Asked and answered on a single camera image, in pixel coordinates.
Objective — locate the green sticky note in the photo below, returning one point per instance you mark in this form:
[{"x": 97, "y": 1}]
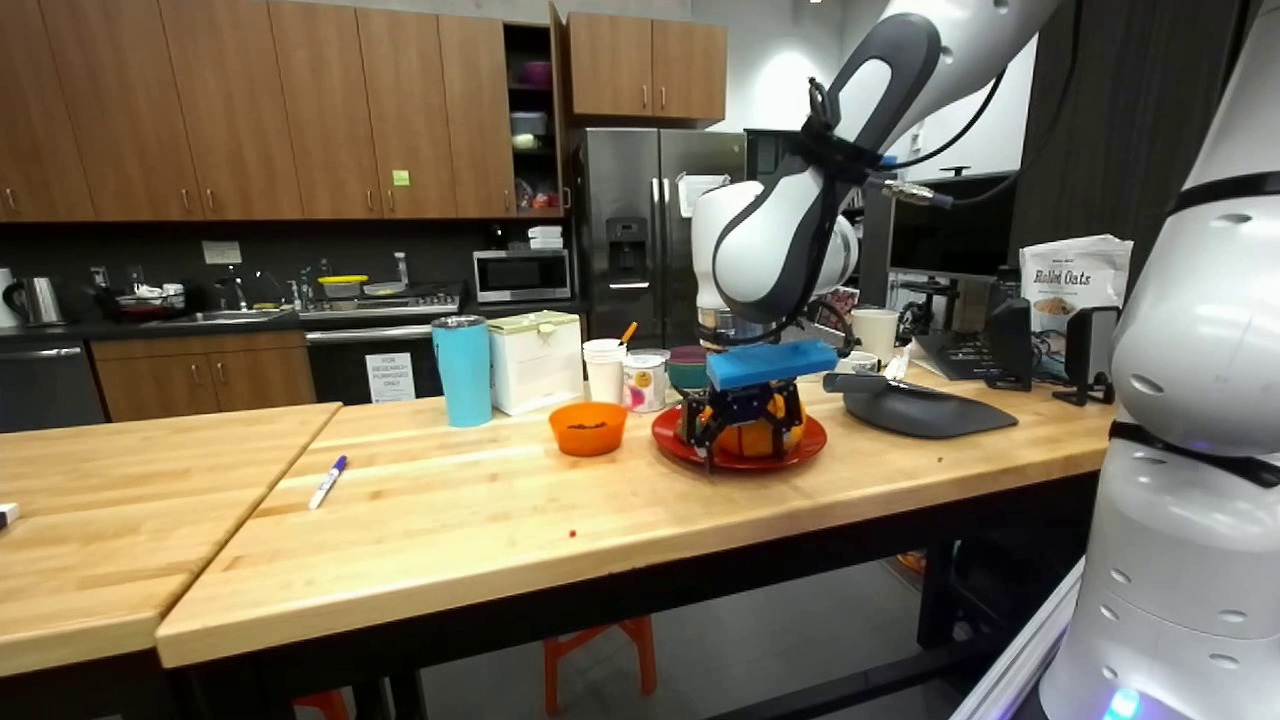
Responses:
[{"x": 402, "y": 179}]

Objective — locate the black dishwasher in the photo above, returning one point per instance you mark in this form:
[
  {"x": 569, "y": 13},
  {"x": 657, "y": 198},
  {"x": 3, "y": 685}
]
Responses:
[{"x": 46, "y": 385}]

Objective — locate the teal tumbler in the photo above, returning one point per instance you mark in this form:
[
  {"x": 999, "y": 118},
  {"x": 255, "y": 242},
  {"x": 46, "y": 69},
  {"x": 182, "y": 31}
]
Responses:
[{"x": 466, "y": 373}]

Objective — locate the white printed mug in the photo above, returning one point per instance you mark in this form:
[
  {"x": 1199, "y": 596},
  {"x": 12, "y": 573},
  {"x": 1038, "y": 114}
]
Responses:
[{"x": 640, "y": 385}]

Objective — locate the white marker pen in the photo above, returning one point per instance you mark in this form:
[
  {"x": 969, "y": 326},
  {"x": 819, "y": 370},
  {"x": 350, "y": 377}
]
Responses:
[{"x": 331, "y": 482}]

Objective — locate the white wall outlet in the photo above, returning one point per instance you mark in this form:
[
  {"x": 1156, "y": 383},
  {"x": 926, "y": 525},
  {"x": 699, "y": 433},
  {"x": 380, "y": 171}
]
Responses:
[{"x": 221, "y": 252}]

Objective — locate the folded white towels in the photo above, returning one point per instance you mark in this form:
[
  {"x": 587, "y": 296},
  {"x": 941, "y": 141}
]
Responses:
[{"x": 545, "y": 236}]

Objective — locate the silver microwave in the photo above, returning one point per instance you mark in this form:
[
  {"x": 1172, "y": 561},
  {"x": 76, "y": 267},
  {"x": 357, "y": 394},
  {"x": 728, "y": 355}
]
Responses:
[{"x": 522, "y": 279}]

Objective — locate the red plate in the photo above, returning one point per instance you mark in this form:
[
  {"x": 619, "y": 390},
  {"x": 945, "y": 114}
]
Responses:
[{"x": 743, "y": 464}]

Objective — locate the wooden base cabinet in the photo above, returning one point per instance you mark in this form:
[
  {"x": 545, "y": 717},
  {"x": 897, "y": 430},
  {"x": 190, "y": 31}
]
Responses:
[{"x": 202, "y": 377}]

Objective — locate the open cabinet shelf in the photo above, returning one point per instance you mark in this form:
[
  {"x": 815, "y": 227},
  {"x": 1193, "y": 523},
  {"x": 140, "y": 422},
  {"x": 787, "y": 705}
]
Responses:
[{"x": 534, "y": 121}]

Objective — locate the purple teal bowl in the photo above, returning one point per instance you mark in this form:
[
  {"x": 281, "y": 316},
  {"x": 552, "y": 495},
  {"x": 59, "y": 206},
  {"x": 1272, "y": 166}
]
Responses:
[{"x": 687, "y": 370}]

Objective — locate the grey dustpan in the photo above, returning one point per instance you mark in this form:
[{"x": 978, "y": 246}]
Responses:
[{"x": 934, "y": 409}]

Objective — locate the white snack bag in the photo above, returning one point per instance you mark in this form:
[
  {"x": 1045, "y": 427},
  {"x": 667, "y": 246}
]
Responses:
[{"x": 1073, "y": 301}]

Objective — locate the stainless steel refrigerator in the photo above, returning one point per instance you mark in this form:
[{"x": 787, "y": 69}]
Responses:
[{"x": 640, "y": 227}]

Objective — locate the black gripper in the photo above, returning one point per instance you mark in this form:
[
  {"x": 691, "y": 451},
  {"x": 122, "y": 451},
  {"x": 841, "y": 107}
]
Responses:
[{"x": 746, "y": 401}]

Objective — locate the round wooden stool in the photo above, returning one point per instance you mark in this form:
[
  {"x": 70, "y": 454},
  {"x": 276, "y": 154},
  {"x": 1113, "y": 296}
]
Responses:
[{"x": 602, "y": 644}]

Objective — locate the white paper cup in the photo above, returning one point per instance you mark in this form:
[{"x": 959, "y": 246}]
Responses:
[{"x": 602, "y": 370}]

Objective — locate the black speaker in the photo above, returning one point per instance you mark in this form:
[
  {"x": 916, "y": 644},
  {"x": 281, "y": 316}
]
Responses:
[{"x": 1009, "y": 344}]

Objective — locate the large white cup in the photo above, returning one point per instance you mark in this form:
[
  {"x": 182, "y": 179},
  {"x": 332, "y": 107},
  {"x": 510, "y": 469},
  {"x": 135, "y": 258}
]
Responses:
[{"x": 875, "y": 331}]

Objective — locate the small wooden wall cabinet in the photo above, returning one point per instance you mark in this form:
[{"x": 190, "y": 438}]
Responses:
[{"x": 647, "y": 69}]

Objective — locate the blue wrist camera box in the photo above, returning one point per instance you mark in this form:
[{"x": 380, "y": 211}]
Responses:
[{"x": 768, "y": 367}]

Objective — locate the wooden wall cabinets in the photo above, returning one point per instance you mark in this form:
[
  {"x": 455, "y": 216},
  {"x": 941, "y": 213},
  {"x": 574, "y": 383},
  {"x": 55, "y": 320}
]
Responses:
[{"x": 241, "y": 107}]

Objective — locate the orange bowl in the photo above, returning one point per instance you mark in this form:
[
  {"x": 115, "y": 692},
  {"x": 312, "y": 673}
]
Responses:
[{"x": 587, "y": 430}]

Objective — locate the yellow bowl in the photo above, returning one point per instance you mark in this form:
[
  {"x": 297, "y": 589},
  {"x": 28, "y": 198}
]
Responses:
[{"x": 341, "y": 286}]

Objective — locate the black computer monitor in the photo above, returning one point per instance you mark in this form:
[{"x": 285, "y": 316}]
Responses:
[{"x": 952, "y": 235}]

